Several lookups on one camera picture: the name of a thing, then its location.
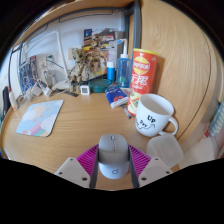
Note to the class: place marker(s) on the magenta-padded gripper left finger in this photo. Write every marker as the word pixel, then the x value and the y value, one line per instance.
pixel 75 171

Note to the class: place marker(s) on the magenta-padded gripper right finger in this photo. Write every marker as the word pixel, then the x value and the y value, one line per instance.
pixel 150 171

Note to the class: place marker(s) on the grey and white computer mouse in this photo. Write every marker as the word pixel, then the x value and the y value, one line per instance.
pixel 113 156

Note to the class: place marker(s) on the pastel cloud print mouse pad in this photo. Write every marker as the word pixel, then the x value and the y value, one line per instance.
pixel 40 118

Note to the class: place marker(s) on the clear plastic box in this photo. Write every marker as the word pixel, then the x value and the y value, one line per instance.
pixel 165 150

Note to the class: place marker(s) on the white printed mug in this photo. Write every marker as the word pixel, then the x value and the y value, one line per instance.
pixel 151 118

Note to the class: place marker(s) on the dark pen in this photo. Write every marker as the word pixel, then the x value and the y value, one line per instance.
pixel 126 111

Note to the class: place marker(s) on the black ruler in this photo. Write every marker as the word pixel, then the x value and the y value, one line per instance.
pixel 71 93

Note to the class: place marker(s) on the blue tissue pack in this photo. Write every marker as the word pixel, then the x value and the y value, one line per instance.
pixel 116 96

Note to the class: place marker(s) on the small white desk clock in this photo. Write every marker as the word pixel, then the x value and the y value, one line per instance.
pixel 85 90

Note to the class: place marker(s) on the white desk lamp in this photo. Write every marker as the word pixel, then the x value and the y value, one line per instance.
pixel 61 85

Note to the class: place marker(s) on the teal round lid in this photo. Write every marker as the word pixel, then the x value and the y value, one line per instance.
pixel 99 86

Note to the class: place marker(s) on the white bottle with red cap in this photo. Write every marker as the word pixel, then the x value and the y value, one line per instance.
pixel 13 100

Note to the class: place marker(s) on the red chips can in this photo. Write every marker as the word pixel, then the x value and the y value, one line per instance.
pixel 143 76

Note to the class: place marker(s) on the blue spray bottle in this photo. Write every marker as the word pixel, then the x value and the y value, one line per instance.
pixel 123 71

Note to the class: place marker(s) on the blue tube with white cap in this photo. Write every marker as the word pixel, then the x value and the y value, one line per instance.
pixel 110 71

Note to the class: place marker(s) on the brown tree figure toy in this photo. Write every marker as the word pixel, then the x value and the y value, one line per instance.
pixel 88 65

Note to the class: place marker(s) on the colourful figure box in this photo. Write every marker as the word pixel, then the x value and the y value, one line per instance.
pixel 108 36

